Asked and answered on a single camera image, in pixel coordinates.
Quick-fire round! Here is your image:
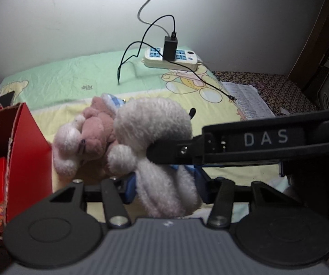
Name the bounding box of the small white bunny plush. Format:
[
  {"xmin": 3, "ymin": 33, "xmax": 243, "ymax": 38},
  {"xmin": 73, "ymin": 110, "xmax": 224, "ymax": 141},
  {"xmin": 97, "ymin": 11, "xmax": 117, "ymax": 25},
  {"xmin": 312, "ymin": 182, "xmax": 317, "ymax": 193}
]
[{"xmin": 52, "ymin": 114, "xmax": 86, "ymax": 178}]

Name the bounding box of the white printed paper sheet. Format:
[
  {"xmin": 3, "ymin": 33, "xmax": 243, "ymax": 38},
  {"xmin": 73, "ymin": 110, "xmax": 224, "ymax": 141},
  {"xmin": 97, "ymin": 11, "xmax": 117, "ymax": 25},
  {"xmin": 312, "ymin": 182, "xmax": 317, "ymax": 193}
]
[{"xmin": 222, "ymin": 81, "xmax": 275, "ymax": 120}]

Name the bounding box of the black charging cable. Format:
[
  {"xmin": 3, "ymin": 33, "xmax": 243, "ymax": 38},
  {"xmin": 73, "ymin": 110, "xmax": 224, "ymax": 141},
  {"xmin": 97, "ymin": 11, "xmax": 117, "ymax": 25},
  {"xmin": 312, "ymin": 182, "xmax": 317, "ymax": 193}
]
[{"xmin": 116, "ymin": 14, "xmax": 237, "ymax": 103}]

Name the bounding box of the black charger plug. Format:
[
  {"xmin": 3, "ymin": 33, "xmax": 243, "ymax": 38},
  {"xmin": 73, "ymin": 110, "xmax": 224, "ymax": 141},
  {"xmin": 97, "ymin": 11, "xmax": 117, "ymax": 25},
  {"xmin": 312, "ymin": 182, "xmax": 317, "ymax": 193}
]
[{"xmin": 163, "ymin": 35, "xmax": 178, "ymax": 61}]

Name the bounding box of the large white fluffy plush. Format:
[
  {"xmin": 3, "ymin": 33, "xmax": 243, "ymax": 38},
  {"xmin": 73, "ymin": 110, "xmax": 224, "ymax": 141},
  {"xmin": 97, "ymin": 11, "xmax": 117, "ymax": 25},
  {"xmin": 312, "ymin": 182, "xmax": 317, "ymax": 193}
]
[{"xmin": 108, "ymin": 97, "xmax": 202, "ymax": 218}]

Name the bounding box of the pastel cartoon bed sheet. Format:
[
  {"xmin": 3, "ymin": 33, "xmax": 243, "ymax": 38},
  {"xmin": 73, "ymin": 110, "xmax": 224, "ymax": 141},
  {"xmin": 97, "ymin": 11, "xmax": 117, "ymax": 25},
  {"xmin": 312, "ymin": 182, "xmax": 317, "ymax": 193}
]
[{"xmin": 0, "ymin": 45, "xmax": 290, "ymax": 215}]

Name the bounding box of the red cardboard box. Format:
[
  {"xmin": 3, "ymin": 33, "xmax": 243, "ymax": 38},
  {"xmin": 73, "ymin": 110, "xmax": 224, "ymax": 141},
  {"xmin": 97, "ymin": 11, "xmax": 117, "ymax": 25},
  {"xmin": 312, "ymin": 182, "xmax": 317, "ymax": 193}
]
[{"xmin": 0, "ymin": 103, "xmax": 53, "ymax": 240}]

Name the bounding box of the black phone on bed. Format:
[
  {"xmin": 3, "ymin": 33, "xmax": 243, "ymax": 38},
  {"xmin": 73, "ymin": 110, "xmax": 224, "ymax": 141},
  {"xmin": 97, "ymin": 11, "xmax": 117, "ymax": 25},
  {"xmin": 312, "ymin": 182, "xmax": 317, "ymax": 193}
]
[{"xmin": 0, "ymin": 91, "xmax": 15, "ymax": 107}]

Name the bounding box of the pink teddy bear plush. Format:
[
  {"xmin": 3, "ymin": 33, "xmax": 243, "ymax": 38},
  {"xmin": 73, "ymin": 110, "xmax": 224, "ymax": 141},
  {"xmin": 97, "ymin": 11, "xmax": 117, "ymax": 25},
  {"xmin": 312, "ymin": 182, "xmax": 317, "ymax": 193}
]
[{"xmin": 79, "ymin": 94, "xmax": 117, "ymax": 161}]

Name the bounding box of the white power cord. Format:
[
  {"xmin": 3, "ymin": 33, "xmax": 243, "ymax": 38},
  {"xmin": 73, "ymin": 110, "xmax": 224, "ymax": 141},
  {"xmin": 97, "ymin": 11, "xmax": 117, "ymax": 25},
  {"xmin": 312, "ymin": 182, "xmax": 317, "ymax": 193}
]
[{"xmin": 136, "ymin": 0, "xmax": 174, "ymax": 35}]

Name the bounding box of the white power strip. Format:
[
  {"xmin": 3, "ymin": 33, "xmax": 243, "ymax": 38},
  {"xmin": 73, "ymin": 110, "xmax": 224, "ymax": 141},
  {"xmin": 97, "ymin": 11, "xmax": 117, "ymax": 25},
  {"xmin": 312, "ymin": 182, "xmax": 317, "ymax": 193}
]
[{"xmin": 141, "ymin": 47, "xmax": 199, "ymax": 72}]

